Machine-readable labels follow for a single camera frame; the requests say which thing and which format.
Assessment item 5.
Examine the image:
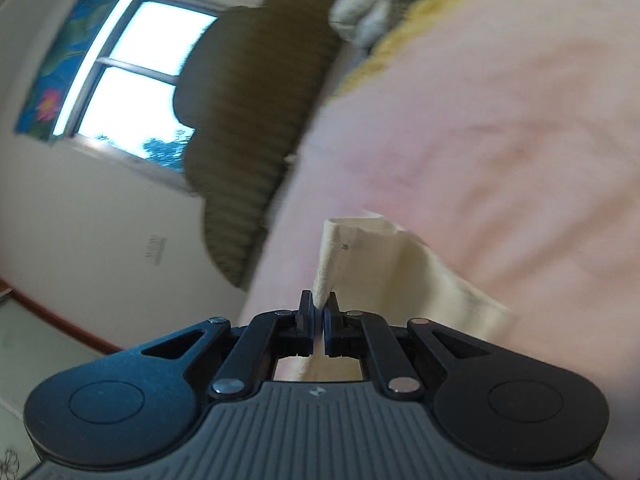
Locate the window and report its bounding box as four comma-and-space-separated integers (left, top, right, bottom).
50, 0, 231, 193

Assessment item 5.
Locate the olive striped headboard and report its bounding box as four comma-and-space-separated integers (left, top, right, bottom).
172, 0, 351, 291

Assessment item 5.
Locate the brown wooden door frame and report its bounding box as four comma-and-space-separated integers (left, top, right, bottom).
0, 277, 123, 354

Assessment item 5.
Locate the pink blanket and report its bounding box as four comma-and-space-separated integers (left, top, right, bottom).
240, 0, 640, 411

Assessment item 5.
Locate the cream towel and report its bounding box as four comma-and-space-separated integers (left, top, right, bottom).
272, 216, 518, 383

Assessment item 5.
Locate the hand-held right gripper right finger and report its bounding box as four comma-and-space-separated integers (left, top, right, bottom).
324, 292, 496, 402

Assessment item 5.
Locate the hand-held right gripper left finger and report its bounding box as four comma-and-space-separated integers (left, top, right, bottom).
141, 290, 317, 402

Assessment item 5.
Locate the teal floral curtain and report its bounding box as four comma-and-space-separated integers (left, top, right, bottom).
15, 0, 136, 141

